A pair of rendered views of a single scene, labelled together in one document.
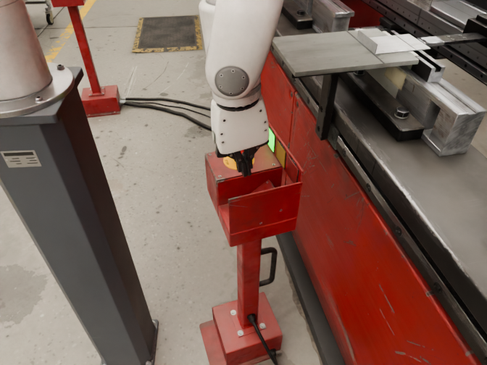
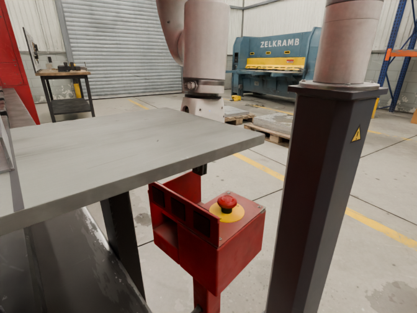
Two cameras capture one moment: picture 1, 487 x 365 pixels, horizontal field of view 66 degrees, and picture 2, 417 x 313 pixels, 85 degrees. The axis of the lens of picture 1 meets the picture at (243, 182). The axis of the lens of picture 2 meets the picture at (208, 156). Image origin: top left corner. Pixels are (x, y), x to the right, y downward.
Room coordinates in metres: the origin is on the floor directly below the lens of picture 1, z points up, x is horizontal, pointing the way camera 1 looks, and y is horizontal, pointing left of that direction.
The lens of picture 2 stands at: (1.01, -0.21, 1.06)
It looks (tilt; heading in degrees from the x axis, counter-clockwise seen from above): 23 degrees down; 152
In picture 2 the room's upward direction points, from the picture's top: straight up
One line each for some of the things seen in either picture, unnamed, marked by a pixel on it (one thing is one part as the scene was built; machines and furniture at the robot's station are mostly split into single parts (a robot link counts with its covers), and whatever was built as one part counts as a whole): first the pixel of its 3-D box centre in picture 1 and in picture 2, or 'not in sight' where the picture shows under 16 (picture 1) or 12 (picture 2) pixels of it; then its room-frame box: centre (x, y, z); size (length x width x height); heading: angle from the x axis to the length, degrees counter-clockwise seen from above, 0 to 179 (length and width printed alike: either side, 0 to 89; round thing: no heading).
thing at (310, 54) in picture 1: (340, 50); (90, 145); (0.79, -0.21, 1.00); 0.26 x 0.18 x 0.01; 102
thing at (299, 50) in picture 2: not in sight; (280, 68); (-4.06, 4.76, 0.87); 3.02 x 1.35 x 1.75; 4
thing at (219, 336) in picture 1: (239, 331); not in sight; (0.63, 0.01, 0.06); 0.25 x 0.20 x 0.12; 109
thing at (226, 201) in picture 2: not in sight; (226, 206); (0.69, 0.01, 0.79); 0.04 x 0.04 x 0.04
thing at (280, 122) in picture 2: not in sight; (292, 124); (-1.29, 2.42, 0.20); 1.01 x 0.63 x 0.12; 7
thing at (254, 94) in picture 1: (237, 88); (202, 87); (0.58, 0.01, 1.02); 0.09 x 0.08 x 0.03; 110
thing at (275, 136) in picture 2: not in sight; (291, 133); (-1.29, 2.42, 0.07); 1.20 x 0.81 x 0.14; 7
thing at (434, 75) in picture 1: (409, 54); not in sight; (0.80, -0.36, 0.99); 0.20 x 0.03 x 0.03; 12
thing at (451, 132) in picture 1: (406, 85); not in sight; (0.77, -0.36, 0.92); 0.39 x 0.06 x 0.10; 12
